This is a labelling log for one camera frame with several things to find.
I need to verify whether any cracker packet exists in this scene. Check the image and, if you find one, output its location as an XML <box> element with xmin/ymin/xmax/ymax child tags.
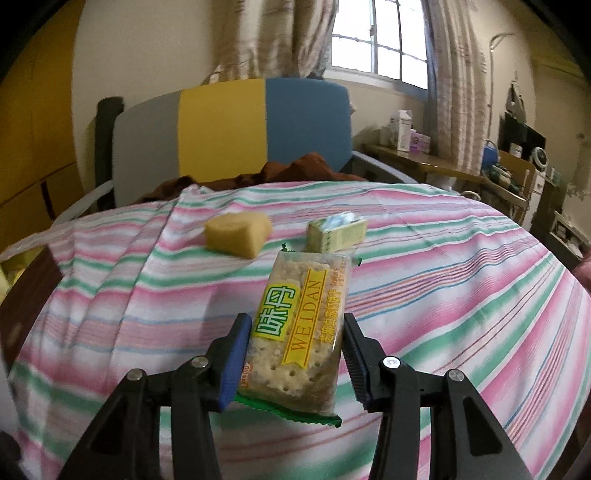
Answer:
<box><xmin>235</xmin><ymin>249</ymin><xmax>363</xmax><ymax>429</ymax></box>

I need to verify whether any blue bag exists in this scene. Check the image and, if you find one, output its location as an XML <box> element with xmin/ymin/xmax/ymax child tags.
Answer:
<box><xmin>482</xmin><ymin>142</ymin><xmax>500</xmax><ymax>174</ymax></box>

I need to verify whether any striped tablecloth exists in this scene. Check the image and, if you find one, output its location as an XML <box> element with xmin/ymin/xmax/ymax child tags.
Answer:
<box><xmin>0</xmin><ymin>180</ymin><xmax>591</xmax><ymax>480</ymax></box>

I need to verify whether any wooden side cabinet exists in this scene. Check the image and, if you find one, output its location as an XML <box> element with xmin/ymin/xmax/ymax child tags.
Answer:
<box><xmin>480</xmin><ymin>152</ymin><xmax>539</xmax><ymax>217</ymax></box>

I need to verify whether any patterned beige curtain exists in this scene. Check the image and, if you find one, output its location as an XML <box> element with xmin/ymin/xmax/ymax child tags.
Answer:
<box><xmin>422</xmin><ymin>0</ymin><xmax>492</xmax><ymax>171</ymax></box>
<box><xmin>203</xmin><ymin>0</ymin><xmax>340</xmax><ymax>86</ymax></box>

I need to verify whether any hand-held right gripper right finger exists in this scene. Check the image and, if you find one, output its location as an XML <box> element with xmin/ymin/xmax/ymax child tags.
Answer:
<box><xmin>342</xmin><ymin>313</ymin><xmax>534</xmax><ymax>480</ymax></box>

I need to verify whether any beige sponge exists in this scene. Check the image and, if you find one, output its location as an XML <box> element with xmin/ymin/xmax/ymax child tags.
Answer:
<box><xmin>204</xmin><ymin>212</ymin><xmax>273</xmax><ymax>259</ymax></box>

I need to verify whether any black monitor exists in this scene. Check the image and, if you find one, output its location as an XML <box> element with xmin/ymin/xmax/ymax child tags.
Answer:
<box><xmin>499</xmin><ymin>113</ymin><xmax>546</xmax><ymax>160</ymax></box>

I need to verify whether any grey armrest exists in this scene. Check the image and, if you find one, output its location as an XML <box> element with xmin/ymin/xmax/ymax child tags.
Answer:
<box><xmin>348</xmin><ymin>154</ymin><xmax>419</xmax><ymax>185</ymax></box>

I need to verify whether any grey yellow blue chair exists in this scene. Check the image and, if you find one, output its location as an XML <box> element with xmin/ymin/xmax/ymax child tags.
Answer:
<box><xmin>112</xmin><ymin>78</ymin><xmax>354</xmax><ymax>208</ymax></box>

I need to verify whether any small green box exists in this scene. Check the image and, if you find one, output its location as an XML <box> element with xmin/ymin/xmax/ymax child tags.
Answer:
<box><xmin>307</xmin><ymin>213</ymin><xmax>369</xmax><ymax>254</ymax></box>

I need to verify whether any wooden side table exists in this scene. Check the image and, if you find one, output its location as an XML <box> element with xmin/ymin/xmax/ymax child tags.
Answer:
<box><xmin>362</xmin><ymin>143</ymin><xmax>485</xmax><ymax>185</ymax></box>

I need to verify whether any white armrest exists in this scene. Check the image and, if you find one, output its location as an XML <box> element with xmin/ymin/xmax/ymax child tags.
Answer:
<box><xmin>51</xmin><ymin>180</ymin><xmax>116</xmax><ymax>227</ymax></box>

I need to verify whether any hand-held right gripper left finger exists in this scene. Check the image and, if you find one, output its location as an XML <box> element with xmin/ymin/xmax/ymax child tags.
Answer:
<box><xmin>58</xmin><ymin>313</ymin><xmax>254</xmax><ymax>480</ymax></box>

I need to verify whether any brown cloth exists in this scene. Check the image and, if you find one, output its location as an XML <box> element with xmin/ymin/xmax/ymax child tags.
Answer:
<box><xmin>139</xmin><ymin>153</ymin><xmax>370</xmax><ymax>204</ymax></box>

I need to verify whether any barred window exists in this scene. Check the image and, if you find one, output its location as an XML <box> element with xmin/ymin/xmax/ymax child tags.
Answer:
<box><xmin>325</xmin><ymin>0</ymin><xmax>439</xmax><ymax>97</ymax></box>

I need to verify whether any white carton box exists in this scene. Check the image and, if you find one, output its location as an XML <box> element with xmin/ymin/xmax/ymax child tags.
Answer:
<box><xmin>396</xmin><ymin>110</ymin><xmax>414</xmax><ymax>153</ymax></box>

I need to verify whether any wooden wardrobe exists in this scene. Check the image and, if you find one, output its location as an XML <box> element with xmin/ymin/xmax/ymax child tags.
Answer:
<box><xmin>0</xmin><ymin>28</ymin><xmax>86</xmax><ymax>250</ymax></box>

